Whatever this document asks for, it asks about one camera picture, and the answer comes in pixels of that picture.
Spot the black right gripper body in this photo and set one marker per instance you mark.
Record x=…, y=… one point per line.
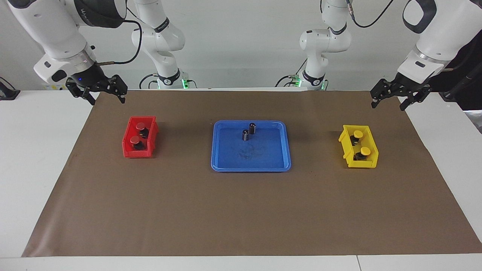
x=92, y=77

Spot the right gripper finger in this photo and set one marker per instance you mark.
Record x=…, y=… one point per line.
x=77, y=87
x=118, y=84

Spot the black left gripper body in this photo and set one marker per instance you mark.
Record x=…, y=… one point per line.
x=404, y=86

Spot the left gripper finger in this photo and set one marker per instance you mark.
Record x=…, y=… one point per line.
x=384, y=89
x=416, y=97

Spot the red push button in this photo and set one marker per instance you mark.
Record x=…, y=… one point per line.
x=134, y=140
x=140, y=126

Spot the yellow push button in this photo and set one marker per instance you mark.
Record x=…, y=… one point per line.
x=365, y=151
x=357, y=134

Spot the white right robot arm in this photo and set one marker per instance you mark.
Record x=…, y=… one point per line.
x=56, y=34

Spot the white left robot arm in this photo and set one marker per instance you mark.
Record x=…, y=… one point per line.
x=440, y=34

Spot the blue plastic tray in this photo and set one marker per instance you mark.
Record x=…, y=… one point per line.
x=278, y=162

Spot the white power strip box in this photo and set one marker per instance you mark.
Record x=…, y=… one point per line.
x=52, y=87

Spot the black stand pole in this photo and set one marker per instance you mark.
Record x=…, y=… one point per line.
x=457, y=88

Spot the grey metallic object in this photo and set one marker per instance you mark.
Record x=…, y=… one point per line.
x=476, y=120

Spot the black device at table edge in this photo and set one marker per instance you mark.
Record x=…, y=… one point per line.
x=7, y=92

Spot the yellow plastic bin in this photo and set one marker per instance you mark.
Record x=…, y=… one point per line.
x=348, y=150

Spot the red plastic bin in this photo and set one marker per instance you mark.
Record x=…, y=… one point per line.
x=150, y=148

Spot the black backdrop panel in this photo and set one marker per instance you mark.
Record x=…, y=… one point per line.
x=472, y=52

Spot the small black cylinder capacitor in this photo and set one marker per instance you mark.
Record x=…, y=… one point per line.
x=245, y=134

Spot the large black cylinder capacitor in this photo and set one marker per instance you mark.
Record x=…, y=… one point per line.
x=252, y=128

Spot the brown paper table mat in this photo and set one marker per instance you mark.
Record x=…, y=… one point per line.
x=241, y=210

